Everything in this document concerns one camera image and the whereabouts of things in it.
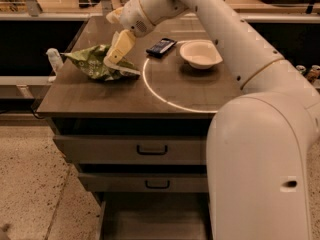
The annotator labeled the green jalapeno chip bag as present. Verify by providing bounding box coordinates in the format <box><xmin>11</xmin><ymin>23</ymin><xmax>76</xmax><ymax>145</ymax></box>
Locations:
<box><xmin>64</xmin><ymin>44</ymin><xmax>140</xmax><ymax>81</ymax></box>

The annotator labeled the top grey drawer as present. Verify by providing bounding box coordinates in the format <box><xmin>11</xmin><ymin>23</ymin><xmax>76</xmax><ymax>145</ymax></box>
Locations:
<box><xmin>54</xmin><ymin>135</ymin><xmax>206</xmax><ymax>165</ymax></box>

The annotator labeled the grey drawer cabinet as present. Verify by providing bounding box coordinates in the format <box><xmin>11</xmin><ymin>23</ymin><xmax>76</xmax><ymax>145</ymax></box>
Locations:
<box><xmin>36</xmin><ymin>15</ymin><xmax>244</xmax><ymax>240</ymax></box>

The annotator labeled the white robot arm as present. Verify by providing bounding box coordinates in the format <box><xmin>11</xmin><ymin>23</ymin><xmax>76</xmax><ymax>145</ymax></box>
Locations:
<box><xmin>104</xmin><ymin>0</ymin><xmax>320</xmax><ymax>240</ymax></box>

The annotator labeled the middle grey drawer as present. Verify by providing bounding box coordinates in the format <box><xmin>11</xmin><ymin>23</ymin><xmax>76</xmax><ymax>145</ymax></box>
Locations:
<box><xmin>78</xmin><ymin>173</ymin><xmax>208</xmax><ymax>193</ymax></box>

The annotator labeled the brown soda can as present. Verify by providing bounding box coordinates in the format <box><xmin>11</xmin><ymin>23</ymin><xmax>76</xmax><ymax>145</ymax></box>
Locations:
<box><xmin>306</xmin><ymin>65</ymin><xmax>320</xmax><ymax>84</ymax></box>

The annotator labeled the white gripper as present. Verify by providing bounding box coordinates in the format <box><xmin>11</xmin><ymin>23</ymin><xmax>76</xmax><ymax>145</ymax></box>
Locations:
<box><xmin>103</xmin><ymin>0</ymin><xmax>187</xmax><ymax>67</ymax></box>

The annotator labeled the white ceramic bowl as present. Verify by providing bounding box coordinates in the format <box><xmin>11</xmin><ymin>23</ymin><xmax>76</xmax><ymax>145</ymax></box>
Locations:
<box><xmin>180</xmin><ymin>40</ymin><xmax>223</xmax><ymax>70</ymax></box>

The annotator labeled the green soda can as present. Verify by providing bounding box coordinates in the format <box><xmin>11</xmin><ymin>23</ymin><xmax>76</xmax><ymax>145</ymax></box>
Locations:
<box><xmin>296</xmin><ymin>65</ymin><xmax>307</xmax><ymax>75</ymax></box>

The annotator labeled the bottom open grey drawer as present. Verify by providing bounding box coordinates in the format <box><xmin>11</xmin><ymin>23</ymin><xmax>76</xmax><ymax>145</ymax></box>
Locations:
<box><xmin>95</xmin><ymin>192</ymin><xmax>213</xmax><ymax>240</ymax></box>

